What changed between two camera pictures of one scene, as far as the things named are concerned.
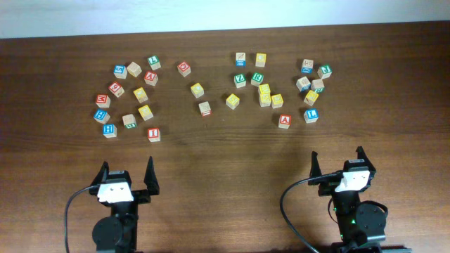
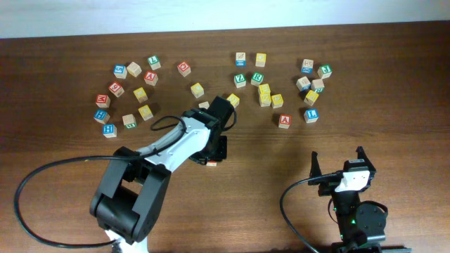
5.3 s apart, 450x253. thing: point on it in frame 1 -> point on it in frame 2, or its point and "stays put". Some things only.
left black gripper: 143,197 -> 221,155
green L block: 153,61 stays put
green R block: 256,78 stays put
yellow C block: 197,90 stays put
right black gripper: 327,188 stays put
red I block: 154,134 -> 211,164
